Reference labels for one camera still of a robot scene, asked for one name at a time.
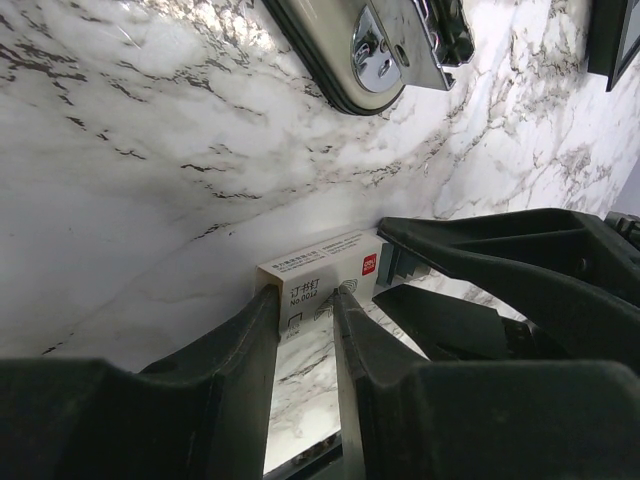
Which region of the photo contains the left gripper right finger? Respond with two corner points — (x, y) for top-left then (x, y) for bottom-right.
(333, 289), (639, 479)

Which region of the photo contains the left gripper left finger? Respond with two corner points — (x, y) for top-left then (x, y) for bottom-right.
(1, 286), (279, 479)

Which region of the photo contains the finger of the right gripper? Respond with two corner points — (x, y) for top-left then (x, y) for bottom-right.
(374, 284), (570, 361)
(378, 209), (639, 370)

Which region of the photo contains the grey black stapler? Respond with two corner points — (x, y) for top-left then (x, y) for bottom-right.
(265, 0), (475, 116)

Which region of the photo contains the black white chessboard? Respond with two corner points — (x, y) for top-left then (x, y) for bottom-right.
(586, 0), (639, 92)

